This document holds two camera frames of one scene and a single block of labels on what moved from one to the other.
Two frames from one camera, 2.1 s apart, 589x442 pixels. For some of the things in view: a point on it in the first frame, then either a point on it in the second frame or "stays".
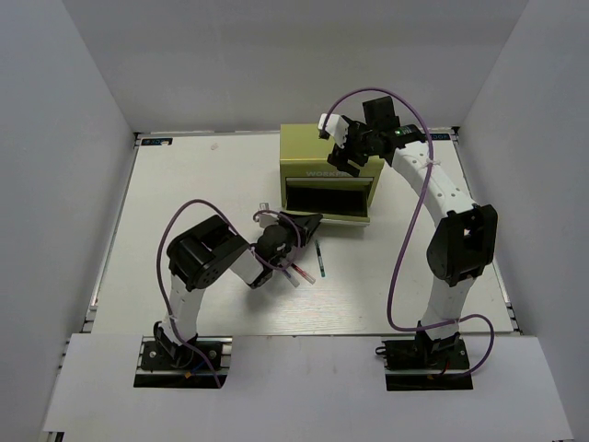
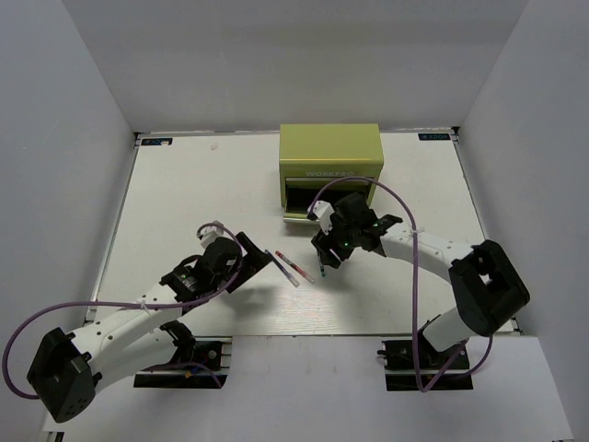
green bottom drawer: [340, 201] stays
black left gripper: [306, 221] → [255, 260]
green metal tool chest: [313, 185] stays
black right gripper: [340, 157] → [323, 245]
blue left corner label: [155, 141] stays
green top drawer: [329, 181] stays
